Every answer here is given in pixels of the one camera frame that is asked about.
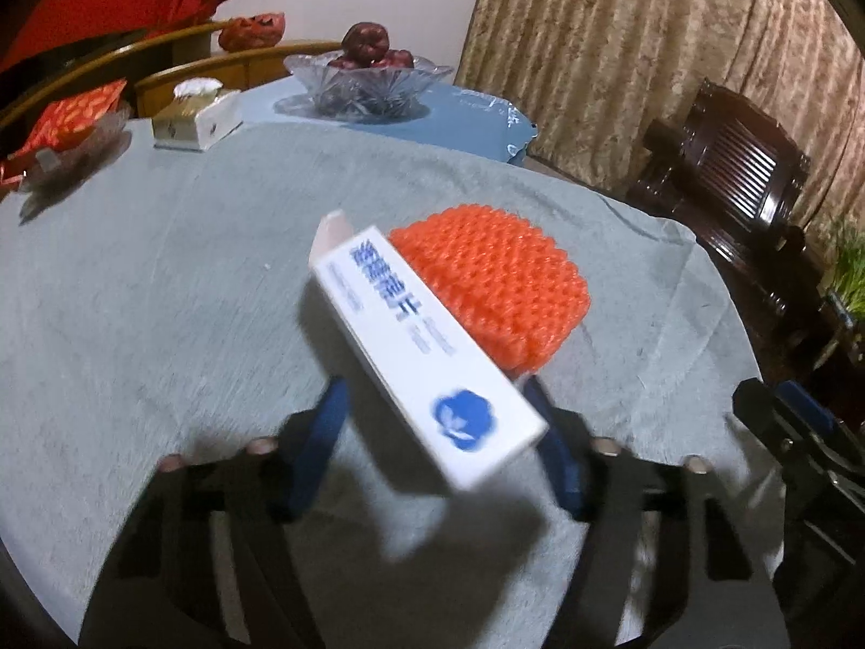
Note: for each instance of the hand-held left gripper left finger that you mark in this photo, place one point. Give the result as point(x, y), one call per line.
point(317, 446)

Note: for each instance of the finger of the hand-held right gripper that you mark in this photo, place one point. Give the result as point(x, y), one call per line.
point(807, 405)
point(757, 412)

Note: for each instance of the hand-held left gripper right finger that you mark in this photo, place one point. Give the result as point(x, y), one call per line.
point(564, 480)

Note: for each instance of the white cardboard box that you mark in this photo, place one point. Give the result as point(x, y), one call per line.
point(419, 351)

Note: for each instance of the orange foam net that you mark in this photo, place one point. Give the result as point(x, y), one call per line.
point(500, 284)

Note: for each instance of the dark wooden side table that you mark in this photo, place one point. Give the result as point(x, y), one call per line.
point(804, 311)

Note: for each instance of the green plant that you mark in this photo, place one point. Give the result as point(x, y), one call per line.
point(845, 270)

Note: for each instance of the dark wooden armchair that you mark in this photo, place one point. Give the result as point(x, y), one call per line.
point(730, 176)

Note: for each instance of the white tissue box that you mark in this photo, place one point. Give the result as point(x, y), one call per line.
point(196, 118)

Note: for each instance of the blue tablecloth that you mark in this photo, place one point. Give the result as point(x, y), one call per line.
point(459, 122)

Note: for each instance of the glass bowl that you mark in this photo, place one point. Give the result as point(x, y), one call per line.
point(365, 91)

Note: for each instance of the clear plastic tray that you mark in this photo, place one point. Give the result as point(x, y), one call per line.
point(74, 162)

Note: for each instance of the wooden chair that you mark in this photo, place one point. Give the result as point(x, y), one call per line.
point(101, 57)
point(203, 74)

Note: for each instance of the beige patterned curtain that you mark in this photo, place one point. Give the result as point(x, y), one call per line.
point(642, 34)

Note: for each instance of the small dark red fruit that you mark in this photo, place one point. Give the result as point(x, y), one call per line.
point(400, 58)

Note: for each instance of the large dark red fruit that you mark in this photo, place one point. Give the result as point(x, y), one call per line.
point(365, 44)

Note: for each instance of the red printed packet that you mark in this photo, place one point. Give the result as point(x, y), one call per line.
point(71, 118)

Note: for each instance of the red bag on chair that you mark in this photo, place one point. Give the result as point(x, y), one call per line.
point(251, 32)

